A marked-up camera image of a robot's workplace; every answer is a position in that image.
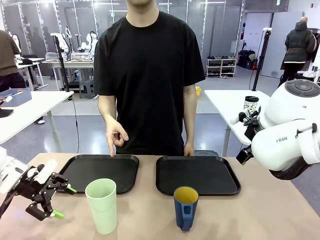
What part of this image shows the person in black t-shirt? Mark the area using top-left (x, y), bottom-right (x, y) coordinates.
top-left (93, 0), bottom-right (206, 156)

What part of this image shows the white background work table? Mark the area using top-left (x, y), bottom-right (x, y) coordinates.
top-left (41, 57), bottom-right (96, 91)

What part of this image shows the black white patterned tumbler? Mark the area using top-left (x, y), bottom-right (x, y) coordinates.
top-left (244, 95), bottom-right (259, 117)

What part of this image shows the blue storage box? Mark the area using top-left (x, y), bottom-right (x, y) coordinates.
top-left (0, 88), bottom-right (33, 108)

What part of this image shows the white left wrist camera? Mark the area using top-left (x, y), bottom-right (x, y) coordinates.
top-left (36, 159), bottom-right (58, 185)

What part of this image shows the person's right forearm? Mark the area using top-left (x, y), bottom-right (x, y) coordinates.
top-left (97, 94), bottom-right (118, 125)

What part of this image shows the grey plastic stool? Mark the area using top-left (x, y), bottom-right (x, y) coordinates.
top-left (79, 80), bottom-right (96, 99)

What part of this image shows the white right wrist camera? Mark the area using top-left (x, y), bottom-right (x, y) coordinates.
top-left (229, 111), bottom-right (251, 125)

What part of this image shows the black stand orange-lit top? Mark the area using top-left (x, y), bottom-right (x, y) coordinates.
top-left (251, 28), bottom-right (273, 92)

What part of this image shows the person's left hand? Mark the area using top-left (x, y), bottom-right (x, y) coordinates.
top-left (183, 141), bottom-right (196, 157)

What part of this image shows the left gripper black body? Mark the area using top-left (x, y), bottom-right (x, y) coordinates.
top-left (14, 167), bottom-right (53, 204)

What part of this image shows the person in black jacket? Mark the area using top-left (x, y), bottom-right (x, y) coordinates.
top-left (279, 16), bottom-right (317, 87)

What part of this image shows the white table with tumbler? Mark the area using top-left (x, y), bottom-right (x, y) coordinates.
top-left (204, 89), bottom-right (272, 157)

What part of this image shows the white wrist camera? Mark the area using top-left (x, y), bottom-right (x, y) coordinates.
top-left (36, 159), bottom-right (58, 185)
top-left (229, 111), bottom-right (251, 125)

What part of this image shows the white table with blue box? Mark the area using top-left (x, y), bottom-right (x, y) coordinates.
top-left (0, 90), bottom-right (75, 153)

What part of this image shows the black hanging cable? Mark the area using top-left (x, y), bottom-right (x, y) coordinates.
top-left (71, 98), bottom-right (81, 154)

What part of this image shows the pale green tall cup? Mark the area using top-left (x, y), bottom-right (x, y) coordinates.
top-left (84, 178), bottom-right (118, 235)

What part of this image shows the person's right hand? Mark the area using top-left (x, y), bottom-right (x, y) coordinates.
top-left (105, 115), bottom-right (130, 159)

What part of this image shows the black plastic tray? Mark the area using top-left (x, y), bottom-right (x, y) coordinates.
top-left (155, 155), bottom-right (242, 197)
top-left (58, 154), bottom-right (140, 195)

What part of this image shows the person's left forearm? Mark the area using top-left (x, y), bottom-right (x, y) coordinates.
top-left (182, 84), bottom-right (198, 146)

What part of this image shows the black bags pile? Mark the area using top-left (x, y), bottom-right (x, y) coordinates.
top-left (237, 49), bottom-right (258, 70)

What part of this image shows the dark grey seat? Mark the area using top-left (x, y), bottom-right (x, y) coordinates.
top-left (194, 149), bottom-right (219, 158)

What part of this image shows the white shoe rack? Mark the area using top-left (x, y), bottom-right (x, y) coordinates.
top-left (206, 57), bottom-right (237, 78)

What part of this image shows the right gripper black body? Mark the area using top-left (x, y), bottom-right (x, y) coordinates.
top-left (243, 122), bottom-right (264, 141)

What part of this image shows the blue mug yellow inside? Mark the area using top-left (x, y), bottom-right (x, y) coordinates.
top-left (173, 186), bottom-right (200, 232)

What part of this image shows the person in brown sweater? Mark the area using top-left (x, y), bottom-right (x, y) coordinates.
top-left (0, 29), bottom-right (46, 125)

